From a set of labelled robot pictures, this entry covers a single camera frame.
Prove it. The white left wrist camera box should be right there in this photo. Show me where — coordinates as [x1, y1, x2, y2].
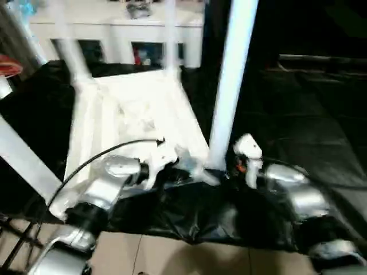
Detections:
[143, 143, 179, 191]

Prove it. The red wire basket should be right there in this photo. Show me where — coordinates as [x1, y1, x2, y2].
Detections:
[0, 54, 24, 78]

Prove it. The dark object on cabinet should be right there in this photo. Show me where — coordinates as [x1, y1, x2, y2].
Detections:
[126, 0, 153, 18]

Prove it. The white sideboard with glass doors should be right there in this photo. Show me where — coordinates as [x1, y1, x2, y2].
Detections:
[29, 0, 204, 68]

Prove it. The black folding table frame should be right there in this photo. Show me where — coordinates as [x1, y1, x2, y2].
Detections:
[0, 215, 42, 271]

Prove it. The blue lit device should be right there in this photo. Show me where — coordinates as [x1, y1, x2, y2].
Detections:
[13, 0, 36, 18]

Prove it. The white plastic table top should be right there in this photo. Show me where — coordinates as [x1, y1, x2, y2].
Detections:
[49, 69, 227, 221]

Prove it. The black plastic mat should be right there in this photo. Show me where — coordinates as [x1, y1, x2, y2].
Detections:
[0, 60, 367, 253]

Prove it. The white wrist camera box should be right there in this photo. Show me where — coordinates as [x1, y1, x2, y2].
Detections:
[143, 143, 179, 191]
[233, 133, 263, 188]

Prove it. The white plastic table leg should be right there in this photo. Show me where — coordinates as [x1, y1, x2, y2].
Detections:
[208, 0, 259, 171]
[0, 115, 63, 201]
[54, 0, 92, 84]
[163, 0, 179, 75]

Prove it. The grey curtain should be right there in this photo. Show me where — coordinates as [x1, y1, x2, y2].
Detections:
[0, 0, 48, 72]

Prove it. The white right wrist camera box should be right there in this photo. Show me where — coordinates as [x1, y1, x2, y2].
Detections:
[233, 133, 263, 188]

